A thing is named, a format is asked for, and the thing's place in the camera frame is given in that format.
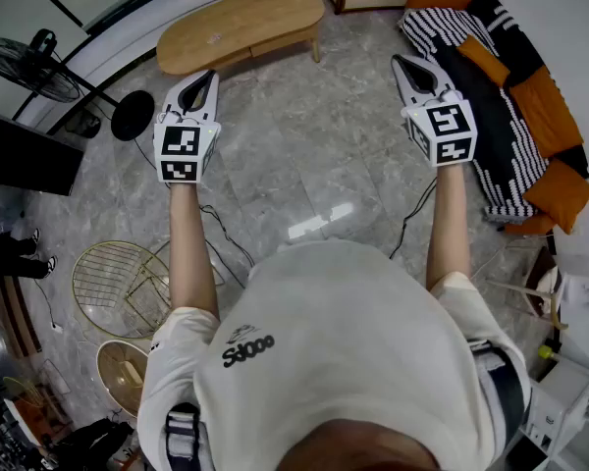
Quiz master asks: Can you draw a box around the person's right forearm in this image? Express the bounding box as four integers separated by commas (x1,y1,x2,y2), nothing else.
425,163,473,292

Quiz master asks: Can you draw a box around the small orange cushion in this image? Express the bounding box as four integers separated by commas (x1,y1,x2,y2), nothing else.
456,34,512,88

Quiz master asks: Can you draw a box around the gold wire chair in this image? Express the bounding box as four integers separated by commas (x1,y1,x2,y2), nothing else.
72,239,227,340

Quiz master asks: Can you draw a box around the black bag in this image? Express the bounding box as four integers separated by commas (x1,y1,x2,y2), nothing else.
53,417,137,471

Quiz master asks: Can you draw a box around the white cabinet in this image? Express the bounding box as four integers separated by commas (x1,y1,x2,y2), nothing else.
517,334,589,471

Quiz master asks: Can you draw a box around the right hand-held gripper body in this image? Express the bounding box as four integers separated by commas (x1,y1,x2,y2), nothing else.
401,88,478,169

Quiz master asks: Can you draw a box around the large orange cushion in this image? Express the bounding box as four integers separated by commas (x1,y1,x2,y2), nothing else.
522,157,589,236

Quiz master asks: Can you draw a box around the grey right shoulder strap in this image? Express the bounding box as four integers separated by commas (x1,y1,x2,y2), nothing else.
469,343,527,448

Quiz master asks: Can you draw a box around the black floor fan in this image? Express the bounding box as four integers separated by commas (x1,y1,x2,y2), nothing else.
0,28,156,142

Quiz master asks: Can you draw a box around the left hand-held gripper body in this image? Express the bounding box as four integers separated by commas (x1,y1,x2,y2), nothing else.
153,109,222,184

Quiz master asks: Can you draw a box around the grey left shoulder strap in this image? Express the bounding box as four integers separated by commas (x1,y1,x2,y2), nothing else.
163,402,203,471

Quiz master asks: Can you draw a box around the grey shoulder strap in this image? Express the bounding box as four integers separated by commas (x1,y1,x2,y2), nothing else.
469,343,527,448
163,402,203,471

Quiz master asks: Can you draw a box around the black monitor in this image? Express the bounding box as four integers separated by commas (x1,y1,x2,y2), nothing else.
0,109,85,197

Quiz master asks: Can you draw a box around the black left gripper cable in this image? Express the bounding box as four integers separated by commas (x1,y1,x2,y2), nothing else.
197,203,256,289

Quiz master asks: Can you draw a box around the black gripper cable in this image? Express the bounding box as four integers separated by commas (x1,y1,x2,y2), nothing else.
197,203,256,289
388,176,439,261

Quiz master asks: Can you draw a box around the black striped cushion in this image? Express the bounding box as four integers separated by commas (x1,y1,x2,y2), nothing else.
465,0,546,87

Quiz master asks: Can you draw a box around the person's left forearm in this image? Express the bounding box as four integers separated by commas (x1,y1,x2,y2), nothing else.
169,181,221,321

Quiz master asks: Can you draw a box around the wooden chair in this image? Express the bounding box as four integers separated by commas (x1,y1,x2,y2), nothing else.
485,245,570,333

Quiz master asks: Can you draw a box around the person's white t-shirt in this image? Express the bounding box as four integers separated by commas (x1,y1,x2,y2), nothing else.
136,239,532,471

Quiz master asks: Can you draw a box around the black fan cable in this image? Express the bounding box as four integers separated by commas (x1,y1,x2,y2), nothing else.
131,136,158,172

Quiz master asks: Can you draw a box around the wooden coffee table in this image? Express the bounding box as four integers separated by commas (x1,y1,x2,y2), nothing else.
155,0,327,77

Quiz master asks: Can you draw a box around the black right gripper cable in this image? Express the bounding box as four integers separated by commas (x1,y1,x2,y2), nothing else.
388,176,439,261

